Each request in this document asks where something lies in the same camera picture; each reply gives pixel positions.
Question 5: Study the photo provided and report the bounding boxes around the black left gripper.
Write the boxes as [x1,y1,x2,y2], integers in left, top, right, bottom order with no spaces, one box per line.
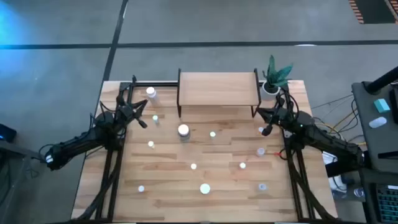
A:
[115,98,149,129]

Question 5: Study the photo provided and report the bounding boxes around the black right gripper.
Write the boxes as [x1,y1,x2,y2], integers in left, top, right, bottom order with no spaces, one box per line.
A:
[255,106,293,137]

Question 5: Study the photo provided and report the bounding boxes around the large bottle green label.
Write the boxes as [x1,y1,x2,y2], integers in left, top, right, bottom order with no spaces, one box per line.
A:
[177,123,191,142]

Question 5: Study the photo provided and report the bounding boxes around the wooden shelf black metal legs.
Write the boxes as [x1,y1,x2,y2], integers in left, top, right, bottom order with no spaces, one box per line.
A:
[177,67,261,119]

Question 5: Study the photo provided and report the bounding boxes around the white plant pot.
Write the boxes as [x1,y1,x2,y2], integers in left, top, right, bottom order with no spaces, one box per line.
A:
[259,81,282,101]

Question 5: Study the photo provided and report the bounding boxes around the green snake plant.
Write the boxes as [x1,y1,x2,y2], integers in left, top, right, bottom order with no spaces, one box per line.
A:
[262,55,294,90]

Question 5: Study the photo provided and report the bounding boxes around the white power strip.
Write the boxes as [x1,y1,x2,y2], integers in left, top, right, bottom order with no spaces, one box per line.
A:
[322,151,348,192]

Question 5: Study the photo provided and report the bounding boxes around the grey side desk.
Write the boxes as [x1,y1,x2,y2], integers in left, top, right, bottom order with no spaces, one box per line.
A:
[351,81,398,175]

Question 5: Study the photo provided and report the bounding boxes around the white computer mouse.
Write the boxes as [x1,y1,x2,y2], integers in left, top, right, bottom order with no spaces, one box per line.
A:
[368,116,388,129]

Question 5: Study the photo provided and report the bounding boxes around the teal box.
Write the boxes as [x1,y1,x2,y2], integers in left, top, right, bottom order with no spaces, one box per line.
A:
[373,98,391,114]

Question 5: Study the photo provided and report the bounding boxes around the black pole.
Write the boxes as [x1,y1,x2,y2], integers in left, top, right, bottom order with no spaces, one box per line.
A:
[364,65,398,95]

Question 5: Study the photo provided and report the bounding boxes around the black desk device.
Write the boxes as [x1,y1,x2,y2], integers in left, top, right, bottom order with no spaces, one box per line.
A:
[389,88,398,124]

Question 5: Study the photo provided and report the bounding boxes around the black device blue light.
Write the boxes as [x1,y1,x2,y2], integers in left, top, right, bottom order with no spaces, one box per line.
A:
[0,123,17,144]

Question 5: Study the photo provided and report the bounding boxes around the grey metal cart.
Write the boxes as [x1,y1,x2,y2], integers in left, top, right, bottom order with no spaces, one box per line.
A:
[0,139,50,224]

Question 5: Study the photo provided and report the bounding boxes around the backlit keyboard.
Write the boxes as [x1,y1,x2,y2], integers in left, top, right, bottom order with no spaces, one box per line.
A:
[374,183,398,224]

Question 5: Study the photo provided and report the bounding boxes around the orange striped floor mat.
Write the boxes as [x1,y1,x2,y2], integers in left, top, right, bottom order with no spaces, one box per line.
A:
[348,0,398,25]

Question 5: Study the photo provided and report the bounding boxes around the yellow cable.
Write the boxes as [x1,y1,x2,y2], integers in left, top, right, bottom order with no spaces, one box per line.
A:
[313,107,368,147]

